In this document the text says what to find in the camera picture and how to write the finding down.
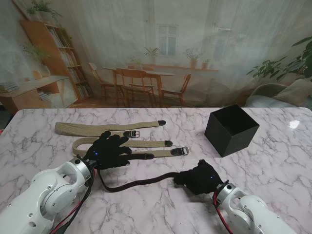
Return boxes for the beige woven belt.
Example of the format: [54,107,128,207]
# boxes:
[54,119,167,138]
[72,137,190,159]

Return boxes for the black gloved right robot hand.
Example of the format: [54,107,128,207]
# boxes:
[173,159,224,195]

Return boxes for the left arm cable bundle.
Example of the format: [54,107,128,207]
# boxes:
[51,168,98,234]

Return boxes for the black open storage box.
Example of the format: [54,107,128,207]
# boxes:
[204,104,260,158]

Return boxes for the dark brown woven belt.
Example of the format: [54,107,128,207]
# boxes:
[97,153,181,193]

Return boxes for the printed room scene backdrop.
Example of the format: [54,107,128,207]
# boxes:
[0,0,312,109]

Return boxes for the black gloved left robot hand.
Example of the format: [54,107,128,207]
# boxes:
[84,131,134,171]

